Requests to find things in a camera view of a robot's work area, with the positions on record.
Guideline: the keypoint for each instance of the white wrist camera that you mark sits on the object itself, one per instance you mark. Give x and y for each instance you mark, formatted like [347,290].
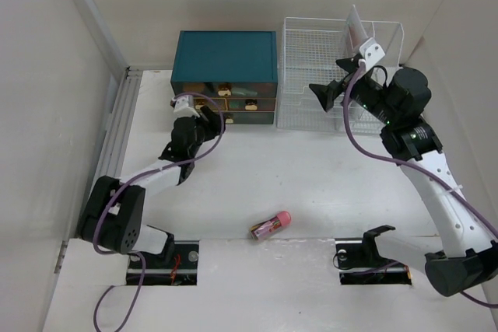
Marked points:
[371,54]
[184,106]

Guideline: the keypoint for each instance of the aluminium rail on left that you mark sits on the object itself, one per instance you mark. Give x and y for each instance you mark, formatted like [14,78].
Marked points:
[117,122]

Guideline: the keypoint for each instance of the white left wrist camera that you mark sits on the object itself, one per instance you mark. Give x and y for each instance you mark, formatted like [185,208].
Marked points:
[184,106]

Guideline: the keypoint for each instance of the green capsule stapler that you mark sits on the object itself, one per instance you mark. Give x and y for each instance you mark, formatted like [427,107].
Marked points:
[240,91]

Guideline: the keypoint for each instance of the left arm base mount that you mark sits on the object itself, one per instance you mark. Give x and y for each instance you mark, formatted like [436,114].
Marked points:
[167,262]

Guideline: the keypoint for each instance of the teal drawer cabinet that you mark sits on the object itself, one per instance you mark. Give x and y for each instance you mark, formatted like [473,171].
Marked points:
[226,56]

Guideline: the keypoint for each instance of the green highlighter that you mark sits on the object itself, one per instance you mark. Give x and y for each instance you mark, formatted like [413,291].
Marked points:
[236,105]

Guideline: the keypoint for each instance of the transparent drawer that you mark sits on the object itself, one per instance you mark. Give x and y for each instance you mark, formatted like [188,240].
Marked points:
[227,89]

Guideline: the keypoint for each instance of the white wire file holder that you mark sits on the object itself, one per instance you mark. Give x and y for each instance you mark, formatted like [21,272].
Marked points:
[390,36]

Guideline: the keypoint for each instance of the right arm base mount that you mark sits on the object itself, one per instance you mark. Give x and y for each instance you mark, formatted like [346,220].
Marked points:
[359,263]

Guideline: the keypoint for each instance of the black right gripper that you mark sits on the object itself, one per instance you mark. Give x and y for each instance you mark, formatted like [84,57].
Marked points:
[326,95]

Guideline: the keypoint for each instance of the white wire stacking tray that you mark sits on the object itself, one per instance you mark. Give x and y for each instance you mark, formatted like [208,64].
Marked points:
[310,47]

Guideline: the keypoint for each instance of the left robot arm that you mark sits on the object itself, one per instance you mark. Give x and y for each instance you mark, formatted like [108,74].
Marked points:
[112,217]

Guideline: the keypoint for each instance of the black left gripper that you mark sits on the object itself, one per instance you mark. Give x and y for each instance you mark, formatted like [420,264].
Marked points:
[213,124]

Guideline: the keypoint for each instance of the small drawer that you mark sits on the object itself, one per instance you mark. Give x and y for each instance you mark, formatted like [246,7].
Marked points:
[214,104]
[256,104]

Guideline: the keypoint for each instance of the dark drawer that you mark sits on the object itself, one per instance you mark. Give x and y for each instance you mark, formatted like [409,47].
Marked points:
[255,117]

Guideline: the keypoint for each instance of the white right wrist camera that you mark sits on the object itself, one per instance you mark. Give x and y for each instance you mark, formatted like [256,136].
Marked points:
[371,54]

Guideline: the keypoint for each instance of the pink capped clip tube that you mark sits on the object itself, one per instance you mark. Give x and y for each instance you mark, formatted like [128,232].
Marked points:
[271,226]

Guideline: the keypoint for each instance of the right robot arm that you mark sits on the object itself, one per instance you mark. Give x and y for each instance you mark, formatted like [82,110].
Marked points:
[466,255]

